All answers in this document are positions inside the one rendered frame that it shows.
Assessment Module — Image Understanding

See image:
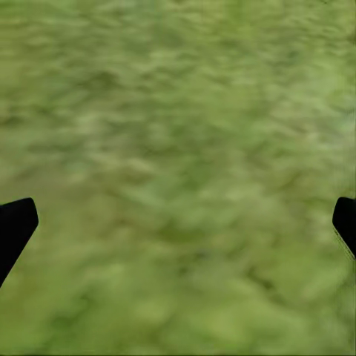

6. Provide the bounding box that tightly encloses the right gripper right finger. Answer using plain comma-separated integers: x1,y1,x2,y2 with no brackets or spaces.
332,197,356,257

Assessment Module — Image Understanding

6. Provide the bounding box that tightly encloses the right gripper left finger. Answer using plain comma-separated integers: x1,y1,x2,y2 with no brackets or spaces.
0,197,39,286

